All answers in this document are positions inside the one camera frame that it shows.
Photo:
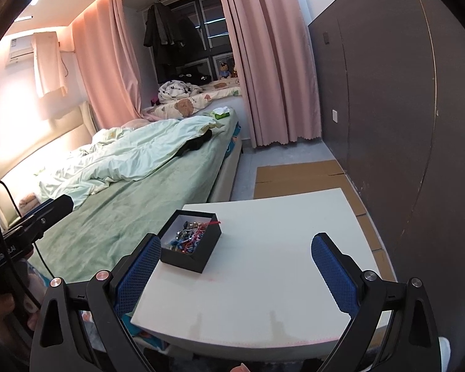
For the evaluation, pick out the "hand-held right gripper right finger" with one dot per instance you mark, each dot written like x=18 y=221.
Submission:
x=333 y=271

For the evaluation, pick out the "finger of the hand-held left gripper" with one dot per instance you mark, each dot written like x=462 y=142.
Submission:
x=50 y=211

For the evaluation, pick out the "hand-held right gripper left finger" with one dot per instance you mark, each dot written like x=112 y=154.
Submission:
x=139 y=275

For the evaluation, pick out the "black jewelry box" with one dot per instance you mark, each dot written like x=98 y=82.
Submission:
x=193 y=261

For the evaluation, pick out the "person's left hand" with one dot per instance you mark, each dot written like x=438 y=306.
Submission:
x=2 y=306

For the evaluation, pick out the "person's right hand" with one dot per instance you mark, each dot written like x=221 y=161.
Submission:
x=241 y=368

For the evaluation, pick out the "beige padded headboard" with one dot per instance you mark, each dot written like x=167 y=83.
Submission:
x=31 y=151

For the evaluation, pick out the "bed with green sheet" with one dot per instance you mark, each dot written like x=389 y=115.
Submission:
x=131 y=209

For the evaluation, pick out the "flat brown cardboard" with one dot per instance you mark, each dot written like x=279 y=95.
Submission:
x=294 y=178

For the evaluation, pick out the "light green duvet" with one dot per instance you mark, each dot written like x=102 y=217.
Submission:
x=139 y=151

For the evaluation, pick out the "pink pillow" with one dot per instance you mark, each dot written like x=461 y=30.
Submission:
x=135 y=123

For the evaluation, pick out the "black cloth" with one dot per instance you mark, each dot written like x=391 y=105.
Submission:
x=193 y=143

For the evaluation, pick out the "cream hanging cloth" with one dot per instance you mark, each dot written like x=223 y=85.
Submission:
x=48 y=64

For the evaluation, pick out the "pink curtain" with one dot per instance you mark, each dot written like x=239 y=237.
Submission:
x=104 y=66
x=271 y=66

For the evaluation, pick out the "white air conditioner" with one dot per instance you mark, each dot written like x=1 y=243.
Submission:
x=19 y=50

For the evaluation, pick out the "bear print quilt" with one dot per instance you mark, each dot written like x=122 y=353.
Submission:
x=186 y=106

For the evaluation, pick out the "white black patterned blanket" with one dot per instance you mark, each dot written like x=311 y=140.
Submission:
x=176 y=89

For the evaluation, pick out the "green tissue pack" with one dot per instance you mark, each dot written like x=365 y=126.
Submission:
x=221 y=113

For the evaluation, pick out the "black plush toy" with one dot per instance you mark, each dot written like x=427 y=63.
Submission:
x=192 y=76

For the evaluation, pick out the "dark hanging coats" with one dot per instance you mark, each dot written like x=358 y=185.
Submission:
x=161 y=31

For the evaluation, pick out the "uniformed plush doll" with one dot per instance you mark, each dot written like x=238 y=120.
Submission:
x=224 y=70

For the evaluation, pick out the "glass door cabinet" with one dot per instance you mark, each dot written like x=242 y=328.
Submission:
x=215 y=19

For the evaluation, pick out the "white wall switch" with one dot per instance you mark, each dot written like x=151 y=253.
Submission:
x=335 y=116

